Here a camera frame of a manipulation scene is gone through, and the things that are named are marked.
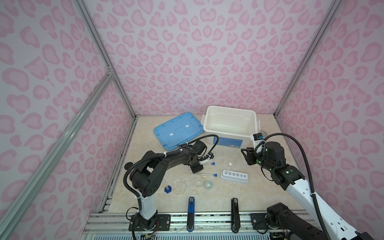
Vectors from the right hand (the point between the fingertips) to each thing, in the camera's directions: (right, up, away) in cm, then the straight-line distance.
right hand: (244, 148), depth 76 cm
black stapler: (-6, -34, -4) cm, 35 cm away
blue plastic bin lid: (-38, +8, +34) cm, 52 cm away
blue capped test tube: (-15, -12, +16) cm, 25 cm away
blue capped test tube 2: (-13, -17, +12) cm, 24 cm away
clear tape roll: (+5, +8, -11) cm, 14 cm away
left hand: (-23, -12, +16) cm, 31 cm away
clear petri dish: (-35, -23, +9) cm, 42 cm away
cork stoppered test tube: (-8, -14, +8) cm, 18 cm away
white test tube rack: (-3, -17, +8) cm, 19 cm away
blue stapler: (-27, -34, -8) cm, 44 cm away
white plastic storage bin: (+4, +11, +37) cm, 39 cm away
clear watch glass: (-23, -21, +10) cm, 33 cm away
